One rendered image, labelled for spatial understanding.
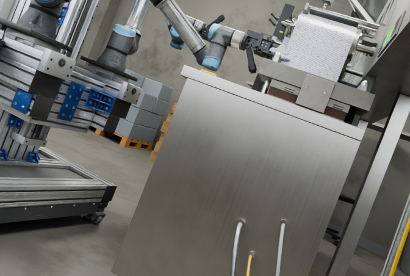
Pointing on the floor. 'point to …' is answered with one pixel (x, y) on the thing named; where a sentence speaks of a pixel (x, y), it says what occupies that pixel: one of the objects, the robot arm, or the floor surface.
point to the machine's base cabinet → (235, 190)
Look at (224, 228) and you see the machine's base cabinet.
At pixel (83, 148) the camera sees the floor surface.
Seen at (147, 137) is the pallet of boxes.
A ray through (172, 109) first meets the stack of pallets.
